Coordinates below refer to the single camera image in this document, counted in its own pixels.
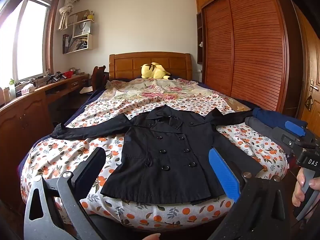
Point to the black double-breasted coat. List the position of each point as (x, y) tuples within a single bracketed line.
[(162, 155)]

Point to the pink tissue box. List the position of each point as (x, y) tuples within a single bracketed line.
[(25, 89)]

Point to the folded navy cloth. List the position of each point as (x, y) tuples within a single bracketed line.
[(272, 117)]

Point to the window with wooden frame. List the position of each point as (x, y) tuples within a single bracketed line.
[(30, 37)]

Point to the red basket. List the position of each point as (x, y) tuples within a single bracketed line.
[(68, 74)]

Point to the pink floral blanket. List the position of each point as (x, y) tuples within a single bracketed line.
[(160, 92)]

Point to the wooden chair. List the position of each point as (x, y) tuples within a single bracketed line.
[(98, 77)]

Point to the wooden wall shelf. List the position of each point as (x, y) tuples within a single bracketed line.
[(90, 41)]

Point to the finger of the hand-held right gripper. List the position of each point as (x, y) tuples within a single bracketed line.
[(295, 128)]

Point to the yellow pot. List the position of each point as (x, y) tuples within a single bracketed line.
[(90, 16)]

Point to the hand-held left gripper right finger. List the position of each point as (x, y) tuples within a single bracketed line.
[(223, 172)]

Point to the yellow plush toy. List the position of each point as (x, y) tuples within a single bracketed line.
[(153, 71)]

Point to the bed with floral sheets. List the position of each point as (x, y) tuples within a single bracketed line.
[(250, 140)]

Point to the wooden door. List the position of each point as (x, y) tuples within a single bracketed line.
[(311, 62)]

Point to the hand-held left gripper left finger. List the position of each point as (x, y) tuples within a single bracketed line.
[(90, 167)]

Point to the wooden slatted wardrobe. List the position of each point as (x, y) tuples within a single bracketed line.
[(250, 55)]

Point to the folded grey cloth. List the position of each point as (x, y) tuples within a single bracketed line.
[(260, 127)]

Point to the long wooden desk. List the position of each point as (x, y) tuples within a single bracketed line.
[(22, 112)]

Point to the white paper bag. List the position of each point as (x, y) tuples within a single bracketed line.
[(82, 28)]

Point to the wooden bed headboard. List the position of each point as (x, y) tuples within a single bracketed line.
[(125, 65)]

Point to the white bottle with green cap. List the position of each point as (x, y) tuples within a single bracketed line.
[(12, 90)]

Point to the tied beige curtain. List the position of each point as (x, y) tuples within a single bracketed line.
[(66, 8)]

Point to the person's right hand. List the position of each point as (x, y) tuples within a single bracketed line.
[(299, 187)]

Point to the person's left hand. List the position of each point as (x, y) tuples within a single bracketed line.
[(150, 237)]

